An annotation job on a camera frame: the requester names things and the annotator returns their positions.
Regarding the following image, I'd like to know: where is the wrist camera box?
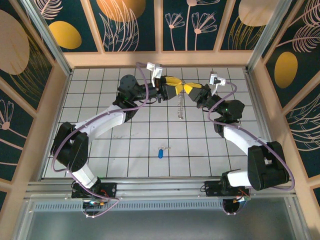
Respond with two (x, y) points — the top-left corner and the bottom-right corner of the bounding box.
(208, 71), (227, 87)
(146, 61), (164, 79)

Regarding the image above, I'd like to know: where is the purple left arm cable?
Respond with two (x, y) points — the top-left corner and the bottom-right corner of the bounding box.
(51, 61), (153, 218)

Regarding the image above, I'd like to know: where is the wall panel with feather outline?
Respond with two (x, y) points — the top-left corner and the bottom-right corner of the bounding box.
(261, 0), (320, 110)

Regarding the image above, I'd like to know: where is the dark floral wall panel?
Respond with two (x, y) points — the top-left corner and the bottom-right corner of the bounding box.
(284, 74), (320, 179)
(0, 77), (35, 181)

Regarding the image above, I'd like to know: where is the small controller board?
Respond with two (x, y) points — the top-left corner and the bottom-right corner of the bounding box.
(232, 193), (251, 204)
(83, 198), (112, 209)

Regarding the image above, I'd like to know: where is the aluminium side rail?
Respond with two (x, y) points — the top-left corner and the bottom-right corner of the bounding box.
(244, 71), (285, 180)

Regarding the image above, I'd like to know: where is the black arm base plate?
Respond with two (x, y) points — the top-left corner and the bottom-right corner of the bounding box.
(71, 181), (118, 200)
(203, 179), (251, 198)

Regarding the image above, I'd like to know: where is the clear plastic bag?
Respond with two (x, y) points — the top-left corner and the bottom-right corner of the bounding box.
(176, 79), (187, 120)

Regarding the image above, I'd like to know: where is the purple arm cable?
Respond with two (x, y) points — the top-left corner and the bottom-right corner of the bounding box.
(208, 81), (296, 216)
(51, 61), (153, 218)

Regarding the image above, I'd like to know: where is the wall panel with yellow lines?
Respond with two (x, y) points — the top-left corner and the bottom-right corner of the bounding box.
(219, 0), (283, 52)

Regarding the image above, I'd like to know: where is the wall panel with large circle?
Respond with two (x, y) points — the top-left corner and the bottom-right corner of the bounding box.
(0, 0), (55, 111)

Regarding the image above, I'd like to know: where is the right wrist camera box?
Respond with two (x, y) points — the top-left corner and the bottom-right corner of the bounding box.
(208, 71), (227, 87)

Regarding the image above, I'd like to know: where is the slotted metal cover strip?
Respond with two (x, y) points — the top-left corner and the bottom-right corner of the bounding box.
(32, 201), (226, 213)

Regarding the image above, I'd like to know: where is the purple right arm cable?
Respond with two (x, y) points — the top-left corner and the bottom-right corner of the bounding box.
(208, 81), (296, 216)

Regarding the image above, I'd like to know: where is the wall panel with leaf outlines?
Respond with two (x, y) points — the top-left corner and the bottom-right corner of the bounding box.
(89, 0), (157, 53)

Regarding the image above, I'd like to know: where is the aluminium frame post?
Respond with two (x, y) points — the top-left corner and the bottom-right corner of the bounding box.
(246, 0), (287, 73)
(21, 0), (74, 76)

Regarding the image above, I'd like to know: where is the grey metal tray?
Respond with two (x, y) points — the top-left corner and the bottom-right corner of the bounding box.
(14, 197), (310, 240)

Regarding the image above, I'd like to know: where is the long aluminium frame rail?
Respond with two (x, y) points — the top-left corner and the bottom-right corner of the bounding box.
(24, 180), (297, 201)

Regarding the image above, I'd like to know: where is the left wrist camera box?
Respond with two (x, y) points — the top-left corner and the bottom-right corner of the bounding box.
(146, 61), (164, 79)

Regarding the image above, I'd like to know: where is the wall panel with flower outlines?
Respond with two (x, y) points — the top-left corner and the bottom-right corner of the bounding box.
(162, 0), (228, 52)

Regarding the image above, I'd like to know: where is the wall panel with yellow oval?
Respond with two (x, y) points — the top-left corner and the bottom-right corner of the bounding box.
(37, 0), (105, 53)

